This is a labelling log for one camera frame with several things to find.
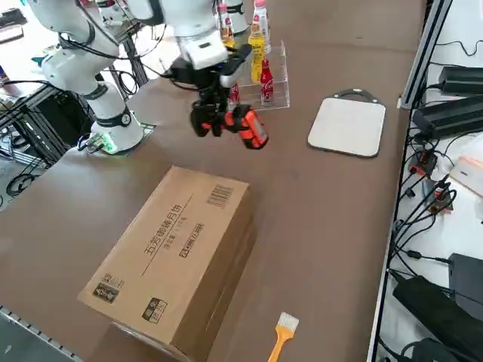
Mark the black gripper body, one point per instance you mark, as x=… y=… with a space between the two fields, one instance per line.
x=188 y=77

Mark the white pad with black frame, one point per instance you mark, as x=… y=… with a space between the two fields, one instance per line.
x=347 y=124

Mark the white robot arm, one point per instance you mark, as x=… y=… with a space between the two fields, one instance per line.
x=113 y=124
x=235 y=15

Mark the red black connector plug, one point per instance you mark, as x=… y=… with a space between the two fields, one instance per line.
x=422 y=162
x=443 y=198

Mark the black square box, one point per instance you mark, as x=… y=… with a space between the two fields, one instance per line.
x=468 y=283

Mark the red cola bottle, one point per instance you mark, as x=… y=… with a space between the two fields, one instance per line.
x=266 y=84
x=234 y=95

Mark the thick aluminium profile rail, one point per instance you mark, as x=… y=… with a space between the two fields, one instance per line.
x=426 y=49

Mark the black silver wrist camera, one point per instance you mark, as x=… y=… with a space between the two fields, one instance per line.
x=235 y=66

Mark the orange black barcode scanner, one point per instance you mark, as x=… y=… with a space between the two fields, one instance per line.
x=253 y=130

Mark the yellow drink bottle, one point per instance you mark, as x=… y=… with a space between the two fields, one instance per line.
x=256 y=53
x=227 y=37

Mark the white box with pink stripe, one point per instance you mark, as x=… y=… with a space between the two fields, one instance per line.
x=469 y=171

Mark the black equipment rack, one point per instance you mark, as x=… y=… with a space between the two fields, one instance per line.
x=56 y=113

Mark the brown cardboard box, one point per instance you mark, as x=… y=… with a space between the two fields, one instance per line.
x=170 y=245

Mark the white bottle with pink cap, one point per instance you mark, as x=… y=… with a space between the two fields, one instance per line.
x=225 y=17
x=263 y=22

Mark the grey slotted rail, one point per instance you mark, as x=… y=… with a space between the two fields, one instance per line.
x=22 y=324

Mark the clear acrylic bottle shelf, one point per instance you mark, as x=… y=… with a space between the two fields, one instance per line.
x=279 y=75

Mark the orange brush with white bristles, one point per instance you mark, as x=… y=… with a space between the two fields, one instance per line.
x=281 y=339

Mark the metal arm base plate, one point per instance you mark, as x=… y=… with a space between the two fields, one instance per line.
x=147 y=128

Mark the black soft pouch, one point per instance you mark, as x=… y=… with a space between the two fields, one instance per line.
x=426 y=301

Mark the long black ribbed power brick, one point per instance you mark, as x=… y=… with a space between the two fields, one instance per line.
x=449 y=117

